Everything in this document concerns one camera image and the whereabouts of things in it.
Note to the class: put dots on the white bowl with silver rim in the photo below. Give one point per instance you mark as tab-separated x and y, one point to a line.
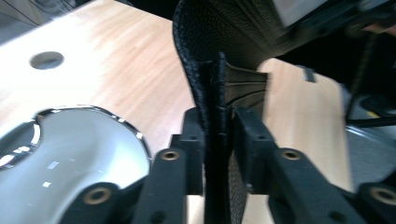
77	155

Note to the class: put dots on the black leather wallet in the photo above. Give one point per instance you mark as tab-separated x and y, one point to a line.
218	34

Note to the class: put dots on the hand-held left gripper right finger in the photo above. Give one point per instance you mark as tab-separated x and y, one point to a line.
280	180

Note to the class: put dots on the grey tape piece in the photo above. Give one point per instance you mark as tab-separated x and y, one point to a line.
310	74

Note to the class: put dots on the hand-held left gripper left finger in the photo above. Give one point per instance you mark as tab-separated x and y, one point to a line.
174	177

